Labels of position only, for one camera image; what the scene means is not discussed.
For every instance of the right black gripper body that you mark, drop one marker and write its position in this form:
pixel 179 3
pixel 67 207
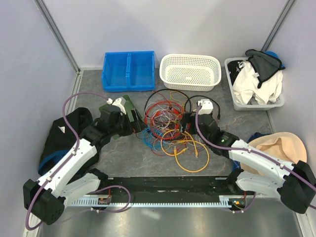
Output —
pixel 189 118

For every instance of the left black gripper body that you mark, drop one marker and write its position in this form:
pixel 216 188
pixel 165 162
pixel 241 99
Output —
pixel 124 127

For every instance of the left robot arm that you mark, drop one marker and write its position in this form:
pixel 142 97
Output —
pixel 48 196

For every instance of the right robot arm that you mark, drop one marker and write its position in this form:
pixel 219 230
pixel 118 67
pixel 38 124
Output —
pixel 294 184

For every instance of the green plastic tray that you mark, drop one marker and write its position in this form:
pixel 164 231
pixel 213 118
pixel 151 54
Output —
pixel 129 108

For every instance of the blue divided plastic bin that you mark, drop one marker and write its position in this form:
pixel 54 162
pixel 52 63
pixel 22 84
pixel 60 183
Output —
pixel 128 71

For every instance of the grey plastic laundry tub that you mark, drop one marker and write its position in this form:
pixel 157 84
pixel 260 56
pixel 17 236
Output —
pixel 253 106

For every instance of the black jacket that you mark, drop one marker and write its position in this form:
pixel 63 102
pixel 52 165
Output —
pixel 60 138

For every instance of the white perforated plastic basket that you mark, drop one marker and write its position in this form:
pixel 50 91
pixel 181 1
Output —
pixel 190 72

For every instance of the white cloth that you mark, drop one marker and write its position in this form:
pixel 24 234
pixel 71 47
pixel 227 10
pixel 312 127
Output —
pixel 246 85

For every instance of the dark grey cloth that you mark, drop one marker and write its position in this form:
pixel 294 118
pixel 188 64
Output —
pixel 264 65

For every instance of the beige sun hat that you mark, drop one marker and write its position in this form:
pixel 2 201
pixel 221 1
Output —
pixel 283 145

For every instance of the blue cap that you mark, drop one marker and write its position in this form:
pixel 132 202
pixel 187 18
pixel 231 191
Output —
pixel 273 54

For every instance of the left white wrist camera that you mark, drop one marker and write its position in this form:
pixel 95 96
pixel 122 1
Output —
pixel 120 102

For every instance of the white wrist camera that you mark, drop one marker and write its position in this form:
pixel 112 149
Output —
pixel 205 107
pixel 120 102

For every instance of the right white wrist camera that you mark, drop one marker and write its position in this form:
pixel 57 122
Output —
pixel 205 107

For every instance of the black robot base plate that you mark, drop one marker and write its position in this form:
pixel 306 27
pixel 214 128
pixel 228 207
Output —
pixel 175 189

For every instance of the slotted grey cable duct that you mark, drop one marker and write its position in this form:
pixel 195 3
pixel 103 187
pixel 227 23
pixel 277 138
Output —
pixel 96 201

